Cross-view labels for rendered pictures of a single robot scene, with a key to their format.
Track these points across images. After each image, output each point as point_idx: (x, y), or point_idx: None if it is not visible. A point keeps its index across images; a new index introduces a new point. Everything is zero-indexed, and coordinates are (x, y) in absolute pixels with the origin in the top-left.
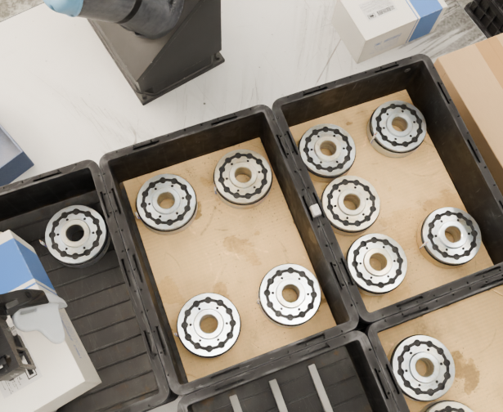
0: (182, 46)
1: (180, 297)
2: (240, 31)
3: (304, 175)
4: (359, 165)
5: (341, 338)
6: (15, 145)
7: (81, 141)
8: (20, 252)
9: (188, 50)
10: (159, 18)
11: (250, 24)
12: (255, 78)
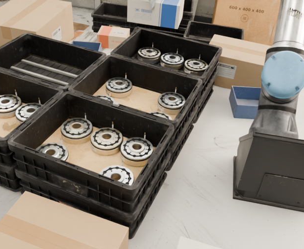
0: (242, 152)
1: (136, 91)
2: (247, 219)
3: (132, 112)
4: (117, 161)
5: (70, 84)
6: (241, 104)
7: (233, 133)
8: (171, 5)
9: (240, 159)
10: (252, 122)
11: (248, 226)
12: (211, 203)
